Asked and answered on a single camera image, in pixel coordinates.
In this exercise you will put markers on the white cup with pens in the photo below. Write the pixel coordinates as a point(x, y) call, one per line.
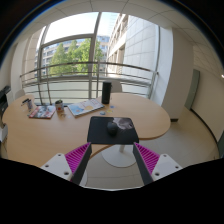
point(29, 105)

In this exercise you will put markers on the white illustrated book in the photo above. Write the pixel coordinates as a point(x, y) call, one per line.
point(85, 107)

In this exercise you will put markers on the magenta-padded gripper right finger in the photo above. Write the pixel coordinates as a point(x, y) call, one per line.
point(150, 160)

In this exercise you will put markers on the black computer mouse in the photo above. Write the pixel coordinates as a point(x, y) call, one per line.
point(112, 129)

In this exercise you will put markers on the black printer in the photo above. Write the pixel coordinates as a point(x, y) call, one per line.
point(4, 98)

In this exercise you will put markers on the metal balcony railing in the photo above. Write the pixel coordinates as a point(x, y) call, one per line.
point(66, 77)

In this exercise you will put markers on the white chair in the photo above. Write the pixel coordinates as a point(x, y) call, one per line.
point(117, 87)
point(19, 94)

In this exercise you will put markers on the black printed mouse pad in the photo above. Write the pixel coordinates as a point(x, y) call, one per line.
point(98, 131)

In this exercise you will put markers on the white table pedestal base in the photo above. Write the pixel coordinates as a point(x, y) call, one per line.
point(116, 158)

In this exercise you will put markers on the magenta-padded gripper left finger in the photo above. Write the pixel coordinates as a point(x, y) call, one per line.
point(75, 160)

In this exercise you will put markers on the black cylindrical bottle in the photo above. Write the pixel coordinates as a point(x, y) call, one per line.
point(106, 92)

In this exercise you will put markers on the white mug with fruit print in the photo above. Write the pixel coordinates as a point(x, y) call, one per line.
point(59, 106)

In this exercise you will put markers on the blue and white sticker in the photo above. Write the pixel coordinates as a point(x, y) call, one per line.
point(102, 113)

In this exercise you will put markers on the red magazine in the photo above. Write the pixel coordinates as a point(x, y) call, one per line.
point(42, 112)

